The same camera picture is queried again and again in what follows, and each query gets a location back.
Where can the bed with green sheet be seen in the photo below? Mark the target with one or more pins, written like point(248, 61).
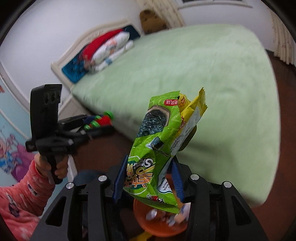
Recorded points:
point(208, 69)

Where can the cartoon wall poster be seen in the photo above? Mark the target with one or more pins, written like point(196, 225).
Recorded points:
point(11, 148)

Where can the person's left hand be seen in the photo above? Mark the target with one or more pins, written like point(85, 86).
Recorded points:
point(44, 165)

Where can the person's left forearm pink sleeve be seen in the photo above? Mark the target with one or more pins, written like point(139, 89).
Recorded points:
point(20, 204)

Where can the cream curtain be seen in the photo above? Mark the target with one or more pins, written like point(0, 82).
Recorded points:
point(283, 39)
point(161, 11)

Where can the white printed pillow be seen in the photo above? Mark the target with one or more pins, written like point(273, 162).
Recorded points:
point(108, 48)

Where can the brown cardboard box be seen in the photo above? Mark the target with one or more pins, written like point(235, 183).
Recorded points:
point(150, 23)

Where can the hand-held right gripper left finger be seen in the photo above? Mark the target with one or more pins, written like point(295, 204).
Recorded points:
point(120, 180)

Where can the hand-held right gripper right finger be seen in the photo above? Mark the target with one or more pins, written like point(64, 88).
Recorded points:
point(178, 183)

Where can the white headboard with blue print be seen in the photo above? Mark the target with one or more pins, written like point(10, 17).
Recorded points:
point(71, 71)

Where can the red pillow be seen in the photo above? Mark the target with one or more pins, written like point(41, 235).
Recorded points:
point(97, 44)

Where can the yellow plastic stool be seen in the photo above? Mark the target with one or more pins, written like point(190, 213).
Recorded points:
point(143, 237)

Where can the white pillow with blue trim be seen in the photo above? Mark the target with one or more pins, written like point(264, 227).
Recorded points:
point(124, 47)

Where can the green snack bag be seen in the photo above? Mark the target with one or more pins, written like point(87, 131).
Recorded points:
point(157, 139)

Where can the yellow snack bag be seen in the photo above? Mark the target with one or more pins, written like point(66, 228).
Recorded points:
point(194, 111)

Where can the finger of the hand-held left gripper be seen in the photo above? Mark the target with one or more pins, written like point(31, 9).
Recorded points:
point(97, 133)
point(88, 119)

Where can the red green plastic toy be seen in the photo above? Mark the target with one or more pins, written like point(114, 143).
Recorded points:
point(104, 120)

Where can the orange plastic bowl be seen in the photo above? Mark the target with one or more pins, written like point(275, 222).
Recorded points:
point(148, 228)

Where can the white window frame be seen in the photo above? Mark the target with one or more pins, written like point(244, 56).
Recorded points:
point(215, 3)

